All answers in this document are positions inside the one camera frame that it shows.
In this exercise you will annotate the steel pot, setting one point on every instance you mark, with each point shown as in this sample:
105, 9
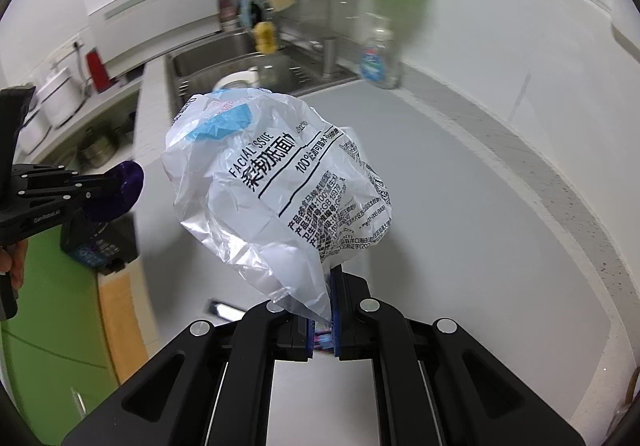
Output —
96, 147
127, 126

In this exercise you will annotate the white shelf unit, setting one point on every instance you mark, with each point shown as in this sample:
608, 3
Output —
115, 106

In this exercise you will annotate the small white cooker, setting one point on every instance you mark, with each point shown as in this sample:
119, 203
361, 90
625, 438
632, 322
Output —
32, 128

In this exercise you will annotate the white rice cooker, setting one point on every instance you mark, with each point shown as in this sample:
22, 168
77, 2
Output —
60, 93

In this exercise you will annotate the steel gooseneck faucet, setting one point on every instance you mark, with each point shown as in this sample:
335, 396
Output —
327, 58

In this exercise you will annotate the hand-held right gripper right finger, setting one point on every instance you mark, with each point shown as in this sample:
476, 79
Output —
334, 326

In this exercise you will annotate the green floor mat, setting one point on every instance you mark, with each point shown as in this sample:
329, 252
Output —
45, 351

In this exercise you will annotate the white bowl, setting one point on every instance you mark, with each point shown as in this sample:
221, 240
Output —
235, 78

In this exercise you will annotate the stainless steel sink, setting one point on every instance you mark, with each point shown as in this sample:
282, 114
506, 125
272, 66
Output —
210, 61

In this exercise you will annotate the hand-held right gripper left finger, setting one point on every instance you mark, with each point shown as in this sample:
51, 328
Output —
285, 338

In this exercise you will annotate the yellow loofah sponge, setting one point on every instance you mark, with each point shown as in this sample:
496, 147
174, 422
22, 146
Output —
265, 37

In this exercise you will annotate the wall socket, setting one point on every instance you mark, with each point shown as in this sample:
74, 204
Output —
76, 45

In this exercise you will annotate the blue dish soap bottle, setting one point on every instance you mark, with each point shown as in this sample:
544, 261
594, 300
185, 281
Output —
247, 8

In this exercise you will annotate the black floral box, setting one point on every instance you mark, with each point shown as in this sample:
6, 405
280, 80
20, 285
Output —
220, 311

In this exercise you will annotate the person's left hand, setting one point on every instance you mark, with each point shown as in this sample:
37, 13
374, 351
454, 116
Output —
15, 263

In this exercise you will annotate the black container blue label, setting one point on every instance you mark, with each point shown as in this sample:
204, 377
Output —
100, 251

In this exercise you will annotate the printed plastic tissue bag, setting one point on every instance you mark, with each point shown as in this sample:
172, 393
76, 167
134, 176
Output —
260, 206

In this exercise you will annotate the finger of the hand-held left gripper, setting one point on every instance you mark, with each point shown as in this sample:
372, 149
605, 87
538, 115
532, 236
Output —
80, 198
55, 176

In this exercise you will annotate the hand soap pump bottle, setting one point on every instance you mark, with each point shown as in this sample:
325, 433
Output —
377, 61

